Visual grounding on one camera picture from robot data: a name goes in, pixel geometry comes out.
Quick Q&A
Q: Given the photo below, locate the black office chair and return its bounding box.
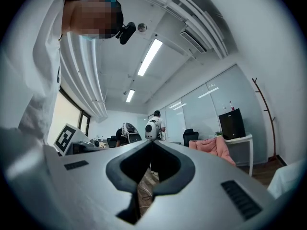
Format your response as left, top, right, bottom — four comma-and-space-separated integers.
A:
183, 128, 200, 147
106, 135, 118, 149

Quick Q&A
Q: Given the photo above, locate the grey mesh office chair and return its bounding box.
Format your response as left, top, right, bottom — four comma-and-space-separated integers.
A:
122, 122, 142, 145

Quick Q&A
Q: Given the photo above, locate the person's head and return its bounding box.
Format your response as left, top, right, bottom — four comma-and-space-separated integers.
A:
61, 0, 125, 40

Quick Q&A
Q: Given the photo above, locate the black box appliance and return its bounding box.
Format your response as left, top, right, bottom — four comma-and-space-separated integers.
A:
218, 108, 247, 141

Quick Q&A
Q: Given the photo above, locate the white side table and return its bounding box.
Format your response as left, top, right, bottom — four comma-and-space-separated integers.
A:
224, 133, 254, 177

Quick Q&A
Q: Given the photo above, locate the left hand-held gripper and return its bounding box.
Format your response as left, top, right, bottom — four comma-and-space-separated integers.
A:
53, 123, 109, 157

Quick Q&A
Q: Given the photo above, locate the white cloth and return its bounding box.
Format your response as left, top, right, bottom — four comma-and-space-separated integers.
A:
267, 159, 307, 200

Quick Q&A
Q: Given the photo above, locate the black head-worn camera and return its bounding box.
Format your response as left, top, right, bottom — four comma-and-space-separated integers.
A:
115, 22, 137, 46

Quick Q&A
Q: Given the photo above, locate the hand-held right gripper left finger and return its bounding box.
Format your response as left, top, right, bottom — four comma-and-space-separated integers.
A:
43, 140, 153, 230

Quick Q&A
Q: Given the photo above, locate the pink cloth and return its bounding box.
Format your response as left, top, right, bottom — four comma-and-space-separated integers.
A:
189, 136, 237, 167

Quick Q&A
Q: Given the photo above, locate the dark framed window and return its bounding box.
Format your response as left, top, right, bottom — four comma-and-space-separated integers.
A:
47, 86, 91, 146

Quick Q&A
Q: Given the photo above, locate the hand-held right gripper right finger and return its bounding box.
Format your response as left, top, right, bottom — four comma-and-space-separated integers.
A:
141, 140, 288, 230

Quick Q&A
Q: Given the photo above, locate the brown wooden coat rack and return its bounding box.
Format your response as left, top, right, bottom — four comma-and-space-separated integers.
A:
251, 77, 279, 161

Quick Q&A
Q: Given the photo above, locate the white floor cable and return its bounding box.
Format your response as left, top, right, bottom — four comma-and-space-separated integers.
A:
138, 169, 154, 209

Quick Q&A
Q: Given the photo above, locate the ceiling air conditioner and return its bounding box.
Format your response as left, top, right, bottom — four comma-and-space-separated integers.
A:
179, 25, 208, 54

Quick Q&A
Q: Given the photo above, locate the person's white shirt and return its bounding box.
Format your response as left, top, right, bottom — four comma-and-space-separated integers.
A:
0, 0, 106, 158

